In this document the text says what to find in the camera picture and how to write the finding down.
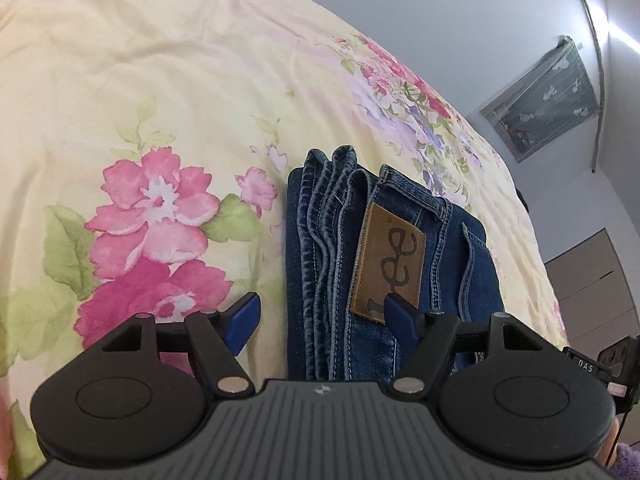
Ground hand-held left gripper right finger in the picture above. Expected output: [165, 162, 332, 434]
[383, 294, 549, 401]

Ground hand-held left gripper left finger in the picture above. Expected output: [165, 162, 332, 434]
[102, 292, 263, 399]

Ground blue denim pants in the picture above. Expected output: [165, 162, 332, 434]
[285, 145, 506, 384]

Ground person's right forearm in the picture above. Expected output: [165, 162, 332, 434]
[597, 412, 640, 480]

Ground beige wardrobe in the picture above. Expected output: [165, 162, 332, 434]
[544, 227, 640, 352]

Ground floral yellow bed sheet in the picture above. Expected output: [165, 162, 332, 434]
[0, 0, 572, 480]

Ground window with grey curtain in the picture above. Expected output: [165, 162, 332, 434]
[479, 35, 601, 165]

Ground grey wall pipe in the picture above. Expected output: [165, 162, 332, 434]
[570, 0, 609, 174]

